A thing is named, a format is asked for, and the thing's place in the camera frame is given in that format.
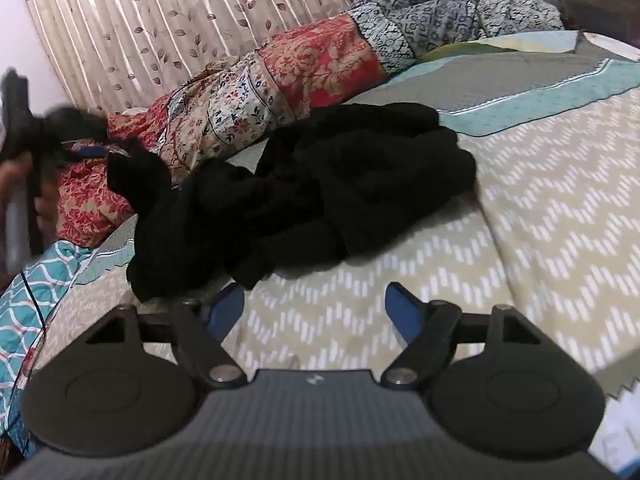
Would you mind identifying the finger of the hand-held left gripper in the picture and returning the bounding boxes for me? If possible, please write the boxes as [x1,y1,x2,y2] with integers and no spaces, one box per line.
[59,137,121,162]

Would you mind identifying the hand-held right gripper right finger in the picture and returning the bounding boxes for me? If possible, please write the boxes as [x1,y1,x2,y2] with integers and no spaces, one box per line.
[380,282,543,391]

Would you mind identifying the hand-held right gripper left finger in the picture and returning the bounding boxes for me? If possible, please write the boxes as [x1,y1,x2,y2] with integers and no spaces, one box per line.
[85,282,247,391]

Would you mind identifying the black pants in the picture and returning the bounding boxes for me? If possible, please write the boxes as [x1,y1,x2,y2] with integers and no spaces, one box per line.
[107,101,477,303]

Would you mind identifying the person's left hand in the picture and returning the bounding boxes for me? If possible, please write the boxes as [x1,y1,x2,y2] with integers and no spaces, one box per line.
[0,152,60,236]

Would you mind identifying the teal lattice print blanket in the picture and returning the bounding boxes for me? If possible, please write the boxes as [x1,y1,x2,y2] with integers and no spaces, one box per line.
[0,240,97,456]

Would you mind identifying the leaf print curtain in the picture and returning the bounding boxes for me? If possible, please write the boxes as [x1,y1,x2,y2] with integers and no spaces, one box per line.
[17,0,451,117]

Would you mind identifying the zigzag patterned bedsheet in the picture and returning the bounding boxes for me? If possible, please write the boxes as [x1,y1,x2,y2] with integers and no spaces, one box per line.
[20,30,640,403]

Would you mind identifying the patchwork floral quilt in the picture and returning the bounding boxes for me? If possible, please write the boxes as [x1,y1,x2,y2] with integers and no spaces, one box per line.
[55,0,566,250]

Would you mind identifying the white paper sheet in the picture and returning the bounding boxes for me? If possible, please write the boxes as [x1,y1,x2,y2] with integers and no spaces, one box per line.
[590,390,640,476]

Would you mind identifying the black cable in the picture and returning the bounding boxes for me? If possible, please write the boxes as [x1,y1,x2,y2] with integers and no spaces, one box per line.
[20,270,51,376]

